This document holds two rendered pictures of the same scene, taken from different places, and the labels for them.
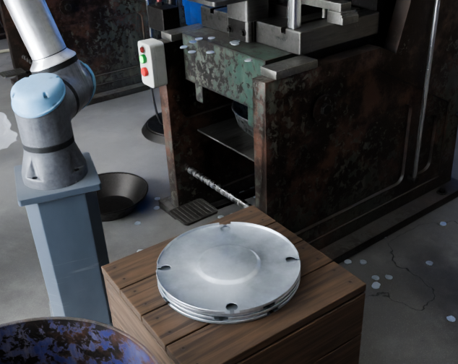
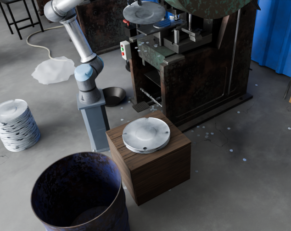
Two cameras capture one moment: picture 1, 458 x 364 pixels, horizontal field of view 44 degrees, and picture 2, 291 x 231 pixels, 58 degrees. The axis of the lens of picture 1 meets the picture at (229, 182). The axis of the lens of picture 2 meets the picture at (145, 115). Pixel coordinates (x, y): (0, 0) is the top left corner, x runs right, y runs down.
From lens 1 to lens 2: 0.50 m
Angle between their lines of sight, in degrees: 12
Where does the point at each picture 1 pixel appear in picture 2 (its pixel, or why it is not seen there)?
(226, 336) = (142, 157)
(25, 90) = (79, 71)
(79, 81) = (97, 65)
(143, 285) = (118, 139)
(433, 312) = (225, 147)
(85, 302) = (101, 140)
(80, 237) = (99, 119)
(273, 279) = (159, 139)
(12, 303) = (77, 137)
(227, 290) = (144, 142)
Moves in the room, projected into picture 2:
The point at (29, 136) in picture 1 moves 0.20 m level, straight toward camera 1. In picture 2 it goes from (81, 86) to (84, 104)
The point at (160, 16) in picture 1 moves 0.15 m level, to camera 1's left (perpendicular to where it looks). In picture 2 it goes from (128, 31) to (110, 32)
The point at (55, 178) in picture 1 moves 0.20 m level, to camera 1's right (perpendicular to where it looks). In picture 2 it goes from (90, 100) to (120, 99)
